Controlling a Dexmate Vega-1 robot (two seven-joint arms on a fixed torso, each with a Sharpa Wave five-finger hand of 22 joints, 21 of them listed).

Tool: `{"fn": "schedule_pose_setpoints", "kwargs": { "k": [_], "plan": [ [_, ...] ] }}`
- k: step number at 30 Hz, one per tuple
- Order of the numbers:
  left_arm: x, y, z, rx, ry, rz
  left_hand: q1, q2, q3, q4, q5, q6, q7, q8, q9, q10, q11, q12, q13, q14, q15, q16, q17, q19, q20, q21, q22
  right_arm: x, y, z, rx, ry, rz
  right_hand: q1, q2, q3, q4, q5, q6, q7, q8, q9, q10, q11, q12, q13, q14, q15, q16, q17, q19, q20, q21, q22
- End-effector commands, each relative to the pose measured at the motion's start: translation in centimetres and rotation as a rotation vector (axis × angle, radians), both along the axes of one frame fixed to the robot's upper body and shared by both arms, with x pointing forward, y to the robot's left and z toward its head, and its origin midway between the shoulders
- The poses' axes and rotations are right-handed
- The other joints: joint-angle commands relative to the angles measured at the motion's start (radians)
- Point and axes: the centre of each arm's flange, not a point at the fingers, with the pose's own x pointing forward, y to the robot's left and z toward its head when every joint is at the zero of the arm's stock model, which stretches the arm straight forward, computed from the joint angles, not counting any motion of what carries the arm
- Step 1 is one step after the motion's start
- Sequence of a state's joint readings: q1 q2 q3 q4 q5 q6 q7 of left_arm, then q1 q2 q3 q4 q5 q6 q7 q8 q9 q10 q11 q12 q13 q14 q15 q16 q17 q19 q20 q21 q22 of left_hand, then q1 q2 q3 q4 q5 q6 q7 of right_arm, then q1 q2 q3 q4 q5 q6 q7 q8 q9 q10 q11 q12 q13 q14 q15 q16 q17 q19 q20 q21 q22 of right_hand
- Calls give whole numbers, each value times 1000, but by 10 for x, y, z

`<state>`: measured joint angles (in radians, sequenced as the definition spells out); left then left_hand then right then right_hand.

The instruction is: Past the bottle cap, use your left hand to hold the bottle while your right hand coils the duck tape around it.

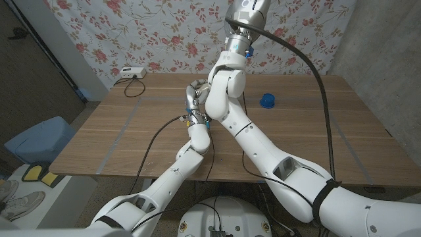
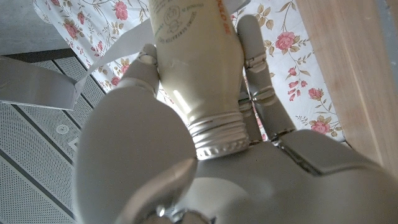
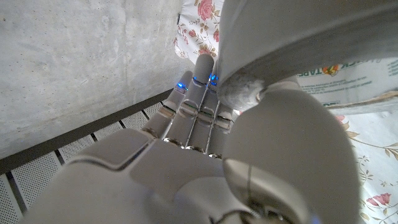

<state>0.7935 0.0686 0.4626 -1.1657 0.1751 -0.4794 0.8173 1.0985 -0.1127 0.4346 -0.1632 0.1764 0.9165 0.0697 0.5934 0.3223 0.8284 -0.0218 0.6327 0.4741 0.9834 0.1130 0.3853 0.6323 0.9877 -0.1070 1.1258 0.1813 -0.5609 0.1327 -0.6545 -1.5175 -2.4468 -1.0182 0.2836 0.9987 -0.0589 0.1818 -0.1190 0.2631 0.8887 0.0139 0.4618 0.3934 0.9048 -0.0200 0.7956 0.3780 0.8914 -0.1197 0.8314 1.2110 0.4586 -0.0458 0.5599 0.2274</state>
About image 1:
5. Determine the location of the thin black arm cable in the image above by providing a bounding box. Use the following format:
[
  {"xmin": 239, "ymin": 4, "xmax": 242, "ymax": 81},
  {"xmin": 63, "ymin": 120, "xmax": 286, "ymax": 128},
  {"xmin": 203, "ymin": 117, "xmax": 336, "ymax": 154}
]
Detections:
[
  {"xmin": 130, "ymin": 130, "xmax": 216, "ymax": 233},
  {"xmin": 241, "ymin": 91, "xmax": 315, "ymax": 211}
]

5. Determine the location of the black power cord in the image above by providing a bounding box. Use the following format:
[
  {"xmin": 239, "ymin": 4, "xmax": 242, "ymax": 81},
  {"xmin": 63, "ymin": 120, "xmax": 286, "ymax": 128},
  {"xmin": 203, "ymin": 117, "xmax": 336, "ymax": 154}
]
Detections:
[{"xmin": 113, "ymin": 76, "xmax": 147, "ymax": 99}]

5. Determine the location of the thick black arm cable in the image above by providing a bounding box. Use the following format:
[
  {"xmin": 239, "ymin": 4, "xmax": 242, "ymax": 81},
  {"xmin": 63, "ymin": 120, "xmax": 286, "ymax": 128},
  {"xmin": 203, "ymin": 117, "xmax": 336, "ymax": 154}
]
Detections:
[
  {"xmin": 128, "ymin": 115, "xmax": 189, "ymax": 196},
  {"xmin": 224, "ymin": 16, "xmax": 336, "ymax": 181}
]

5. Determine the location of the white floor platform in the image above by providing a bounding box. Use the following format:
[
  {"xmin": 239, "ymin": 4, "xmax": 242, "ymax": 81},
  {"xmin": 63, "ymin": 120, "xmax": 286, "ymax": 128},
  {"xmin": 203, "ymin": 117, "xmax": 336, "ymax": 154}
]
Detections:
[{"xmin": 0, "ymin": 163, "xmax": 99, "ymax": 230}]

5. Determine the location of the black door hook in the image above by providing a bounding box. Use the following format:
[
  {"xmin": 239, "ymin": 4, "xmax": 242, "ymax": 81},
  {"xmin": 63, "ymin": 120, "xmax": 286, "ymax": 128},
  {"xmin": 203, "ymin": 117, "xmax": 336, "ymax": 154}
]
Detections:
[{"xmin": 8, "ymin": 27, "xmax": 30, "ymax": 41}]

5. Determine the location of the blue plastic bin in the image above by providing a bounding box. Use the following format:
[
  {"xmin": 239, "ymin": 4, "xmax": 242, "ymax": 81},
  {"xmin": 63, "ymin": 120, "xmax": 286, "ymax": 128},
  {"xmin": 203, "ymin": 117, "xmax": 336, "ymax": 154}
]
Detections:
[{"xmin": 4, "ymin": 115, "xmax": 77, "ymax": 165}]

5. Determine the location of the yellow black slipper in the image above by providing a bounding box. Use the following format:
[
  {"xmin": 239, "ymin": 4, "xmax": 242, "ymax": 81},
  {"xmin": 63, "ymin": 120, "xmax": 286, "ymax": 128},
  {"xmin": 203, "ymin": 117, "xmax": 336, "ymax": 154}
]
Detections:
[
  {"xmin": 41, "ymin": 171, "xmax": 59, "ymax": 187},
  {"xmin": 21, "ymin": 164, "xmax": 43, "ymax": 182}
]

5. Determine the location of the floral backdrop cloth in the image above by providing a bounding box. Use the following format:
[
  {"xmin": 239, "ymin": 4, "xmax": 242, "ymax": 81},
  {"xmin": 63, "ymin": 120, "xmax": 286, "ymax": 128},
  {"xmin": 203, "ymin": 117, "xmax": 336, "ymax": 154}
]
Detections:
[{"xmin": 44, "ymin": 0, "xmax": 358, "ymax": 92}]

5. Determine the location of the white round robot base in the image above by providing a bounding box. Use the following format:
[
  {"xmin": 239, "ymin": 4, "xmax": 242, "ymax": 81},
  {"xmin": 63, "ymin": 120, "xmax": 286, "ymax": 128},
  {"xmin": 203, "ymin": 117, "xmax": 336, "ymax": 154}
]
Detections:
[{"xmin": 177, "ymin": 196, "xmax": 273, "ymax": 237}]

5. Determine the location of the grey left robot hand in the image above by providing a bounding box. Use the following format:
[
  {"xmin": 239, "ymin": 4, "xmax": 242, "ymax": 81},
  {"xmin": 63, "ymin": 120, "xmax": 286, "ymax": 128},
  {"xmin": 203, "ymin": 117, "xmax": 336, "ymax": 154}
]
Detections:
[{"xmin": 184, "ymin": 78, "xmax": 212, "ymax": 126}]

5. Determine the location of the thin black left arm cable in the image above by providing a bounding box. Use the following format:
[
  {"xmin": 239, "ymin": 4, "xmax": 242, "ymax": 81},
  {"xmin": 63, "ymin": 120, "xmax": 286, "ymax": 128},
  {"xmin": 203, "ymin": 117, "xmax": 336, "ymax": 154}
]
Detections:
[{"xmin": 130, "ymin": 130, "xmax": 216, "ymax": 233}]

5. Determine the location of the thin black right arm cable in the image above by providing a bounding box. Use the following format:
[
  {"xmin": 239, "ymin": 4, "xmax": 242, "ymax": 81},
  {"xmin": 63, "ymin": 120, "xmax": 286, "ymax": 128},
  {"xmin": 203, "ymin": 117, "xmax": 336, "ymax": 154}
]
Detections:
[{"xmin": 241, "ymin": 91, "xmax": 315, "ymax": 211}]

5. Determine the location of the grey sneaker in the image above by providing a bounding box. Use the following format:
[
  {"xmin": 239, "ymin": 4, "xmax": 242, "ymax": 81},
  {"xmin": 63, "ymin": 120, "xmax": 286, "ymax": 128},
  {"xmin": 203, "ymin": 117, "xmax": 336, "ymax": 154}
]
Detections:
[
  {"xmin": 0, "ymin": 190, "xmax": 45, "ymax": 222},
  {"xmin": 0, "ymin": 179, "xmax": 19, "ymax": 202}
]

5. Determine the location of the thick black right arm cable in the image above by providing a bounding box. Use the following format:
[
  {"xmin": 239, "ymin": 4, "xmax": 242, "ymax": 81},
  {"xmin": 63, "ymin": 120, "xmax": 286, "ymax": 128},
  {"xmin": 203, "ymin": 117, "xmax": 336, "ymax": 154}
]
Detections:
[{"xmin": 224, "ymin": 16, "xmax": 336, "ymax": 181}]

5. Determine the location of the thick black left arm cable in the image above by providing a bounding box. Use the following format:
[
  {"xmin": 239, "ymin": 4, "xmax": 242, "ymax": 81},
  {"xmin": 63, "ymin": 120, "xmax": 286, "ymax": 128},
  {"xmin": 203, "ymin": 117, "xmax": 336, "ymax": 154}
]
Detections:
[{"xmin": 128, "ymin": 115, "xmax": 189, "ymax": 196}]

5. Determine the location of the black cable on base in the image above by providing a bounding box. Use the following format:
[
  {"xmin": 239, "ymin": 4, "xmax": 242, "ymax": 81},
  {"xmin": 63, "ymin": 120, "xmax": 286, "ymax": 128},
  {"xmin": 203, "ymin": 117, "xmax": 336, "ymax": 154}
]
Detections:
[{"xmin": 197, "ymin": 196, "xmax": 222, "ymax": 231}]

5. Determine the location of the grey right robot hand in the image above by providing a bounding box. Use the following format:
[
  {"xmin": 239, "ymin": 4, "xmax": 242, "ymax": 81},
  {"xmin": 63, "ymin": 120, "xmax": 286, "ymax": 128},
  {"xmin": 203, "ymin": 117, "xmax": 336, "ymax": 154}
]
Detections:
[{"xmin": 225, "ymin": 0, "xmax": 272, "ymax": 37}]

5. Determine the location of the blue bottle cap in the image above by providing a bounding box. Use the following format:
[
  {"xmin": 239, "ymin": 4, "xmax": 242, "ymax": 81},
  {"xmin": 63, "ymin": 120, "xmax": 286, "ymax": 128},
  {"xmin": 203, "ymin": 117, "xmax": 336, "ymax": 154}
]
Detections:
[{"xmin": 259, "ymin": 93, "xmax": 276, "ymax": 109}]

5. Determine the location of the white power adapter box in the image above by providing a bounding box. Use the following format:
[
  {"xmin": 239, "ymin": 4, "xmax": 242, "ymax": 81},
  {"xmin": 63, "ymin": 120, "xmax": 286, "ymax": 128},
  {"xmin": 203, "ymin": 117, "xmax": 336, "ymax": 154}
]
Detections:
[{"xmin": 119, "ymin": 66, "xmax": 147, "ymax": 80}]

